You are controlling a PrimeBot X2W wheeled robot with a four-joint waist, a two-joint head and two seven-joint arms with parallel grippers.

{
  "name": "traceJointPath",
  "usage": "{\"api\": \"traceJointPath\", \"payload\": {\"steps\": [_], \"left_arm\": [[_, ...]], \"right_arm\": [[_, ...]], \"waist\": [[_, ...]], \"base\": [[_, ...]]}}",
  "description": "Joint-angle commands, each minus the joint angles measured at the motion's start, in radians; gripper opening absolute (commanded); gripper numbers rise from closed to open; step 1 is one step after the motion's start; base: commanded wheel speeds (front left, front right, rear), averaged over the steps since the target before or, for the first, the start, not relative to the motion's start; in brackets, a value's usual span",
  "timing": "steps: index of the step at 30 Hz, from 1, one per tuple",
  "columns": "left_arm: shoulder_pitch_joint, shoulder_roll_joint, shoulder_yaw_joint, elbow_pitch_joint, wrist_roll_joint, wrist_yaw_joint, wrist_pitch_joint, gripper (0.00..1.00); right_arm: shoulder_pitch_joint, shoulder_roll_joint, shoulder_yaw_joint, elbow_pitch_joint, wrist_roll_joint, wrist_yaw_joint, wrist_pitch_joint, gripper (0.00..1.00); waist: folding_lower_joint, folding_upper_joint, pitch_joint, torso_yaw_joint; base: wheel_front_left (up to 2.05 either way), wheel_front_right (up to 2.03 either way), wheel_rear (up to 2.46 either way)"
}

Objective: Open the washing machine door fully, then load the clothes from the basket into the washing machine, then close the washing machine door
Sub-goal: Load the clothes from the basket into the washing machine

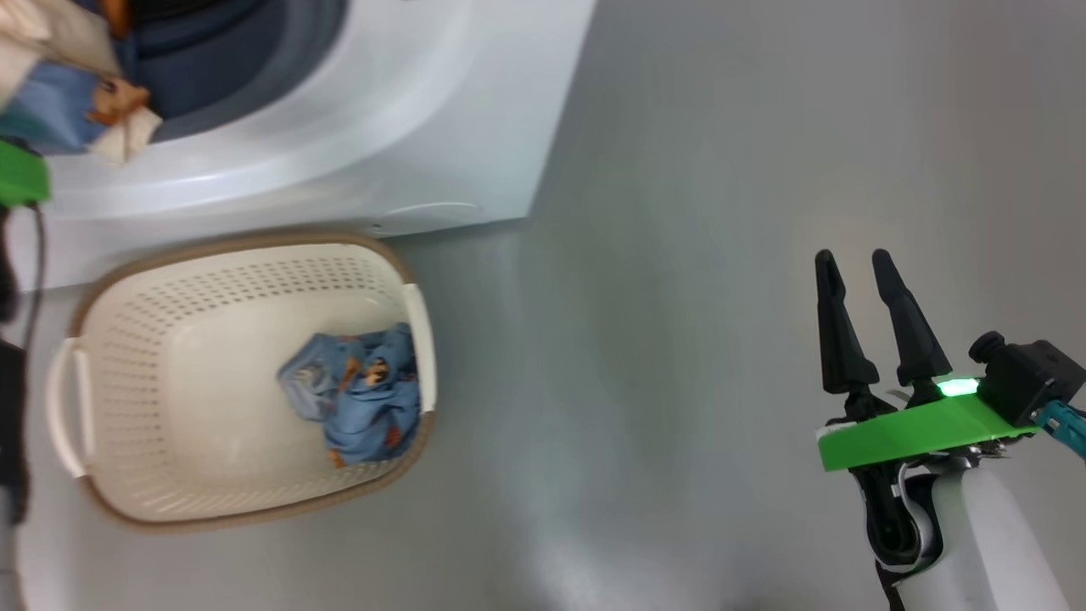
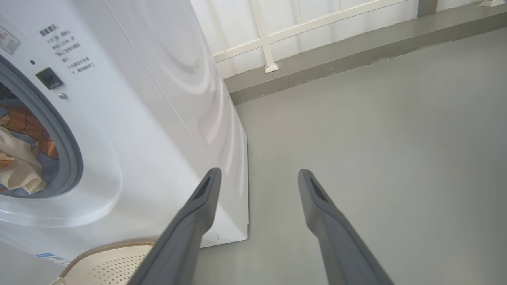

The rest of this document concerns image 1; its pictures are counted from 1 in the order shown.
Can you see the cream and blue printed garment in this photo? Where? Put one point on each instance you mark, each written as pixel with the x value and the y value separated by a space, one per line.
pixel 51 110

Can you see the cream perforated laundry basket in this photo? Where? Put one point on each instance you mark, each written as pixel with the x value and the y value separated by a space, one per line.
pixel 212 356

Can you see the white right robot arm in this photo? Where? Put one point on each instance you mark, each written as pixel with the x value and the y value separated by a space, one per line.
pixel 993 543

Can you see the white washing machine body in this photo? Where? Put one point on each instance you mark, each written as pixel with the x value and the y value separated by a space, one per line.
pixel 424 102

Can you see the round white filter cover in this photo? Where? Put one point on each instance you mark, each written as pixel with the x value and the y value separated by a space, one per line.
pixel 424 216

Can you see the grey rubber door seal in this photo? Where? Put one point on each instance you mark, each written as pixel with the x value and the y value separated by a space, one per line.
pixel 288 59

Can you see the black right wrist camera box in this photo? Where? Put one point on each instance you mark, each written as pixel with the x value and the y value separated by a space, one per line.
pixel 1027 373

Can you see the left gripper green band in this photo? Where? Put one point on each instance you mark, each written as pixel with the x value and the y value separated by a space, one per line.
pixel 17 174

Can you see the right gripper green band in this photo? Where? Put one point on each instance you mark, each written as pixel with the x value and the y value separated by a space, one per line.
pixel 916 433

